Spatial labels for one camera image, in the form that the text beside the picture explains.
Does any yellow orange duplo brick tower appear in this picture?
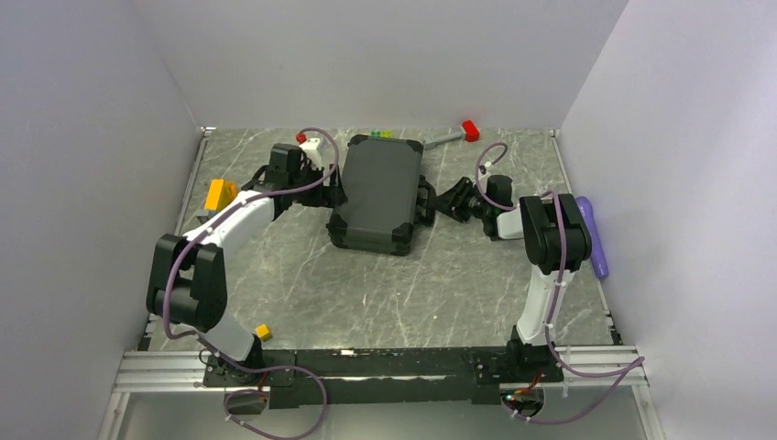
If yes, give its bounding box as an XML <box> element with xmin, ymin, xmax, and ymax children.
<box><xmin>194</xmin><ymin>179</ymin><xmax>238</xmax><ymax>224</ymax></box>

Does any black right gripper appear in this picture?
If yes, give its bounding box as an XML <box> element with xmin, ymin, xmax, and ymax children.
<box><xmin>429</xmin><ymin>177</ymin><xmax>491</xmax><ymax>223</ymax></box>

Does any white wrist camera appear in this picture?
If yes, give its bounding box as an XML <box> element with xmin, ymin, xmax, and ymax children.
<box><xmin>296</xmin><ymin>133</ymin><xmax>326</xmax><ymax>169</ymax></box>
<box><xmin>476</xmin><ymin>161</ymin><xmax>493</xmax><ymax>180</ymax></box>

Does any small yellow cube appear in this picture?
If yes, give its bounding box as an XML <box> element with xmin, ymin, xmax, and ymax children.
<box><xmin>255</xmin><ymin>324</ymin><xmax>273</xmax><ymax>342</ymax></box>

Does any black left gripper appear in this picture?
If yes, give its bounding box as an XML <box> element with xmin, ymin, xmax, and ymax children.
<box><xmin>290</xmin><ymin>163</ymin><xmax>348</xmax><ymax>209</ymax></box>

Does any black base crossbar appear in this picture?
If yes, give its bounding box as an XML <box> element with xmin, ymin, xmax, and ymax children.
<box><xmin>202</xmin><ymin>341</ymin><xmax>564</xmax><ymax>409</ymax></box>

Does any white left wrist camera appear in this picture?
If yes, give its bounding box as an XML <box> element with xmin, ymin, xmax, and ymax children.
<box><xmin>296</xmin><ymin>133</ymin><xmax>326</xmax><ymax>169</ymax></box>

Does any black poker chip case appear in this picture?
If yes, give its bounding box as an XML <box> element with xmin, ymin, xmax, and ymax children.
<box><xmin>327</xmin><ymin>134</ymin><xmax>436</xmax><ymax>256</ymax></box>

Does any colourful toy brick stack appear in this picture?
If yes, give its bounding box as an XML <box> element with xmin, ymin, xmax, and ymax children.
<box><xmin>368</xmin><ymin>130</ymin><xmax>393</xmax><ymax>138</ymax></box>

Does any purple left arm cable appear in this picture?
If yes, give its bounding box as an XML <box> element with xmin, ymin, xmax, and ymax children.
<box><xmin>162</xmin><ymin>127</ymin><xmax>341</xmax><ymax>440</ymax></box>

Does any purple cylindrical flashlight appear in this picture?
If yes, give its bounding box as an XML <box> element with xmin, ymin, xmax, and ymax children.
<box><xmin>575</xmin><ymin>196</ymin><xmax>609</xmax><ymax>280</ymax></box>

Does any aluminium frame rail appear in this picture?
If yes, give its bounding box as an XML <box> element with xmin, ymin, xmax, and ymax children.
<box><xmin>113</xmin><ymin>351</ymin><xmax>205</xmax><ymax>393</ymax></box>

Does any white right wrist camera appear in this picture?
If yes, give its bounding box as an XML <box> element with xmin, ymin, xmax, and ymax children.
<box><xmin>476</xmin><ymin>161</ymin><xmax>493</xmax><ymax>180</ymax></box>

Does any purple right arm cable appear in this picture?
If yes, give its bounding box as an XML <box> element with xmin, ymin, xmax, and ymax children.
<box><xmin>473</xmin><ymin>142</ymin><xmax>646</xmax><ymax>426</ymax></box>

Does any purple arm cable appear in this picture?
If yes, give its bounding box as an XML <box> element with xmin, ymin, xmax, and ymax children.
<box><xmin>473</xmin><ymin>142</ymin><xmax>646</xmax><ymax>426</ymax></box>
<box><xmin>162</xmin><ymin>127</ymin><xmax>341</xmax><ymax>440</ymax></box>

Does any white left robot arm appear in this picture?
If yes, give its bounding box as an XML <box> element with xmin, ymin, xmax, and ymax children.
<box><xmin>146</xmin><ymin>144</ymin><xmax>346</xmax><ymax>385</ymax></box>

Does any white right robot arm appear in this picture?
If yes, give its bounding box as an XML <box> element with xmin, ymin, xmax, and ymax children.
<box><xmin>432</xmin><ymin>175</ymin><xmax>593</xmax><ymax>381</ymax></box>

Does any red headed toy hammer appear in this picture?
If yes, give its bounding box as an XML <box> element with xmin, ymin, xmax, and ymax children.
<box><xmin>423</xmin><ymin>120</ymin><xmax>480</xmax><ymax>149</ymax></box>

